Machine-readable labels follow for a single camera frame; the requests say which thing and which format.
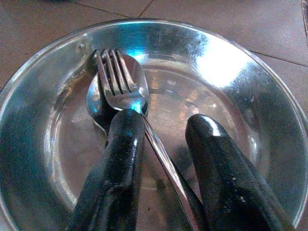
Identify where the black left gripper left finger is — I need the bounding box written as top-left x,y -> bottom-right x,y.
66,108 -> 146,231

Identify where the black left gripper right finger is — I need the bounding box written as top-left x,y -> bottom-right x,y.
184,114 -> 295,231

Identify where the round steel bowl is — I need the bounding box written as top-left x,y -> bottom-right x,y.
0,19 -> 308,231

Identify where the steel table fork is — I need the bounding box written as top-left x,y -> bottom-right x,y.
92,49 -> 210,231

